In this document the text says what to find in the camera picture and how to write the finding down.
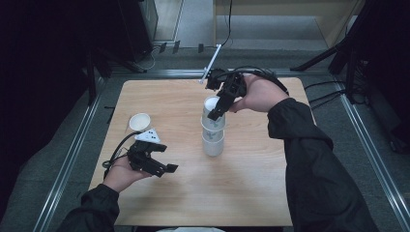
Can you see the black tripod stand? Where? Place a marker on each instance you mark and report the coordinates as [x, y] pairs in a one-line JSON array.
[[316, 59]]

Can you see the dark curtain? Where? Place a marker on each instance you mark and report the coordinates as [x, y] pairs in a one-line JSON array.
[[38, 80], [390, 64]]

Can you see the person's right hand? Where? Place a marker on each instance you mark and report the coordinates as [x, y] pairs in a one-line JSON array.
[[259, 93]]

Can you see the black metal stand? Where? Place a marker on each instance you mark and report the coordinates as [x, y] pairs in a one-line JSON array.
[[92, 80]]

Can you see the black tape piece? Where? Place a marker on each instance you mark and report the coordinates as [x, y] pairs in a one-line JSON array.
[[176, 47], [162, 47], [200, 48]]

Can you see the light wooden furniture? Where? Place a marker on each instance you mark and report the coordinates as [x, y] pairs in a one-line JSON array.
[[335, 19]]

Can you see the person's left hand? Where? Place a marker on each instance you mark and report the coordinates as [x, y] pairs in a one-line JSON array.
[[124, 175]]

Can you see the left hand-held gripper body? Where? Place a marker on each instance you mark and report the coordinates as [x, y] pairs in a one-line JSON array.
[[140, 156]]

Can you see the aluminium floor rail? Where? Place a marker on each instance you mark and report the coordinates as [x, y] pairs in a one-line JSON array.
[[161, 73], [367, 145], [68, 164]]

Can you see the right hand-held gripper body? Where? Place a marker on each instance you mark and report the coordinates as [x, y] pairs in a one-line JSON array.
[[233, 83]]

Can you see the black cabinet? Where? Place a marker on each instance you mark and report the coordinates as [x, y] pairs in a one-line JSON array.
[[135, 29]]

